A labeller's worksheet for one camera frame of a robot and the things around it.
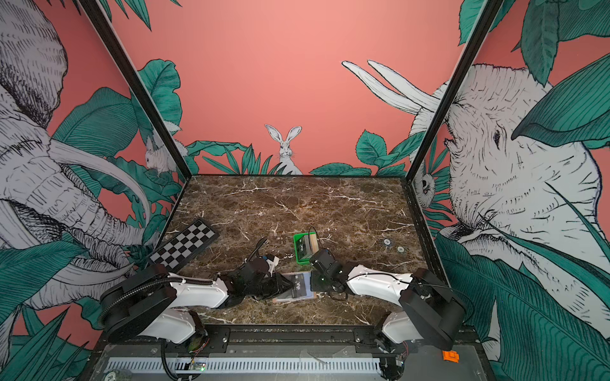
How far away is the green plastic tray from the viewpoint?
915 mm

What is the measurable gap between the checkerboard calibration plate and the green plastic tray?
35 cm

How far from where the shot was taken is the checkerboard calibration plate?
90 centimetres
